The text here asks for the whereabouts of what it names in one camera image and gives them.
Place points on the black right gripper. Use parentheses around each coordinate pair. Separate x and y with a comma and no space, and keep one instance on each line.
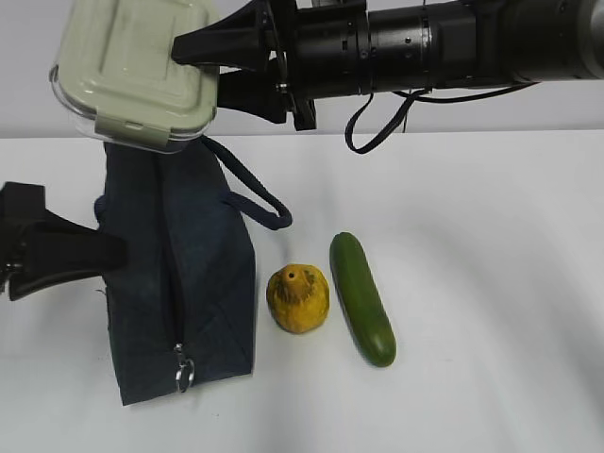
(321,52)

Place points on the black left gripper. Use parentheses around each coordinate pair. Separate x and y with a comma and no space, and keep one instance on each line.
(38,253)

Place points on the green lid food container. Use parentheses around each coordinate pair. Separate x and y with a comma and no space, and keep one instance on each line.
(115,76)

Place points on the dark blue fabric lunch bag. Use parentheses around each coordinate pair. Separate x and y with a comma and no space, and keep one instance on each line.
(182,311)

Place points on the yellow toy pumpkin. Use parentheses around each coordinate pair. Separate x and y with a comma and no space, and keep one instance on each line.
(298,298)

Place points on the green cucumber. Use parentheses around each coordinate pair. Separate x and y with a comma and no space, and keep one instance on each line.
(358,293)

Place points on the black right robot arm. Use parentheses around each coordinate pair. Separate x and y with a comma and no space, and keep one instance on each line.
(483,44)

